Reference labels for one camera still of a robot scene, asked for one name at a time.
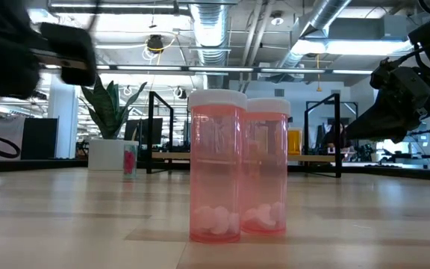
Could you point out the black desk monitor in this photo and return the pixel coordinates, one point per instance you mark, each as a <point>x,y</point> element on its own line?
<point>151,130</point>

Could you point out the wooden shelf with black frame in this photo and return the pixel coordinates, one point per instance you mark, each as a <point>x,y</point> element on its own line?
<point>170,155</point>

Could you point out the tall pink medicine bottle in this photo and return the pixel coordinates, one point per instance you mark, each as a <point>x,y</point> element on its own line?
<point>215,168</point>
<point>267,168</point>

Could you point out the silver ventilation duct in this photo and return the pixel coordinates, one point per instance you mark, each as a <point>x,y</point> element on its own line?
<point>323,15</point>
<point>209,30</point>

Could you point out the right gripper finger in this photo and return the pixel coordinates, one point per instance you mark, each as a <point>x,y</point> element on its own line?
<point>375,121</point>
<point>398,136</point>

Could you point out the green snake plant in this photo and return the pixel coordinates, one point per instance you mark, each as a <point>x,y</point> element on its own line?
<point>106,112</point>

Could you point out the black overhead camera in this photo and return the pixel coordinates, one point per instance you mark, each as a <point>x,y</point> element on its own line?
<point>155,43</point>

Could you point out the large orange medicine bottle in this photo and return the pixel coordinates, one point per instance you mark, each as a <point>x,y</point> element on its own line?
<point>295,142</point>

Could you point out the person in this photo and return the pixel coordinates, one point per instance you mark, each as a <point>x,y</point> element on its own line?
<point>334,136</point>

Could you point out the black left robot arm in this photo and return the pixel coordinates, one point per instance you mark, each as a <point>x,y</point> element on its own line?
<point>2,56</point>

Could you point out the white plant pot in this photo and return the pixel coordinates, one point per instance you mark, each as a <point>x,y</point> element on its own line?
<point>106,155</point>

